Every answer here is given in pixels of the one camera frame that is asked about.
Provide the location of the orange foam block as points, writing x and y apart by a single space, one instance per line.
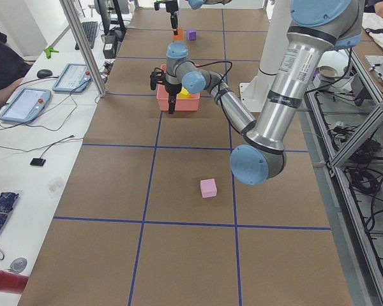
178 34

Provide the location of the small black square device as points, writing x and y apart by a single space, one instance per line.
37 162

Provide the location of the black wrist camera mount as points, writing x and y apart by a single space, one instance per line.
157 77

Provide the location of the pink plastic bin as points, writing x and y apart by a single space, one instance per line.
185 101

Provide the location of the aluminium frame post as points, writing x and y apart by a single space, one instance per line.
81 39

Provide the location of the yellow foam block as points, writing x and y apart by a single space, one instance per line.
184 94

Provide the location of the purple foam block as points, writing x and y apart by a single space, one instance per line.
191 34

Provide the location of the red cylinder bottle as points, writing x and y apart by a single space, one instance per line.
12 283

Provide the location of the teach pendant tablet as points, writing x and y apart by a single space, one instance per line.
73 79
26 105

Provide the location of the near teach pendant tablet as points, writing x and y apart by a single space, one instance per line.
26 105

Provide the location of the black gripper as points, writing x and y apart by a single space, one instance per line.
170 87
172 14

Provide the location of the round metal lid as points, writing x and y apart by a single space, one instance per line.
18 265

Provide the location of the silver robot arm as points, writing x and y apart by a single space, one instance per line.
315 28
196 4

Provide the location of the pink foam block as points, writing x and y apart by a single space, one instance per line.
208 188

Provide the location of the seated person in black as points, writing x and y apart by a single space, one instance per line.
12 69

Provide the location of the green clamp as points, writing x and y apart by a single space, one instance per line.
49 51

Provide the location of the black keyboard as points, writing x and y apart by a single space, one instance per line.
90 30

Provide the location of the far teach pendant tablet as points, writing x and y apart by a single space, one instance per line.
73 79

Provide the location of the black computer mouse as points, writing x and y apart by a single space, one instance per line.
44 73

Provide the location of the black box device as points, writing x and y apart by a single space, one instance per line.
109 46

